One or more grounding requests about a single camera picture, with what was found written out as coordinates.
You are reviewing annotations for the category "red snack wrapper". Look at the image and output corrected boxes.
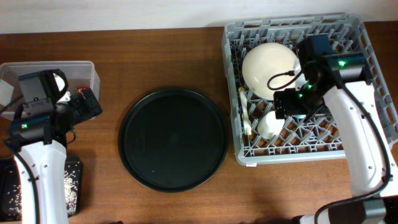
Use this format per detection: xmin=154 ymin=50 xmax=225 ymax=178
xmin=77 ymin=87 xmax=86 ymax=93

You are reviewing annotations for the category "cream plate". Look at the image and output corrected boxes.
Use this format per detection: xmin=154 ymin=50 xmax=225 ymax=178
xmin=242 ymin=43 xmax=301 ymax=100

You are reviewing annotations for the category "white cup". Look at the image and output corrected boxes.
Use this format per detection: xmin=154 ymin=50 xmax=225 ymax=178
xmin=257 ymin=111 xmax=285 ymax=139

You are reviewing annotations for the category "white plastic utensil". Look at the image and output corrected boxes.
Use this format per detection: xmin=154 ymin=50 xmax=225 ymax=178
xmin=238 ymin=87 xmax=251 ymax=127

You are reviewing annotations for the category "yellow plastic fork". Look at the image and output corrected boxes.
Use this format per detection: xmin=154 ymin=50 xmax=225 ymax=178
xmin=244 ymin=124 xmax=252 ymax=136

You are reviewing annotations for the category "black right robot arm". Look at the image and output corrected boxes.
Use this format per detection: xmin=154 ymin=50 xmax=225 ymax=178
xmin=273 ymin=35 xmax=397 ymax=223

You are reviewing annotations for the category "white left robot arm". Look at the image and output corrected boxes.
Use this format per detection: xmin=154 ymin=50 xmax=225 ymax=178
xmin=4 ymin=69 xmax=103 ymax=223

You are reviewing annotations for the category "clear plastic waste bin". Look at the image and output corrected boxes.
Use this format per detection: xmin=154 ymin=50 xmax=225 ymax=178
xmin=1 ymin=61 xmax=100 ymax=121

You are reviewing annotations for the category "grey dishwasher rack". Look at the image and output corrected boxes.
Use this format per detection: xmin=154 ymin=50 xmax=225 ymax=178
xmin=221 ymin=14 xmax=397 ymax=167

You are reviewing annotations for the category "black tray bin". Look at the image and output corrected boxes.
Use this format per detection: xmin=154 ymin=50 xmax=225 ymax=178
xmin=1 ymin=156 xmax=83 ymax=222

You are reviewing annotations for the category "black round tray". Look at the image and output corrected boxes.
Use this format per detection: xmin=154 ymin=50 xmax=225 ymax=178
xmin=118 ymin=88 xmax=229 ymax=193

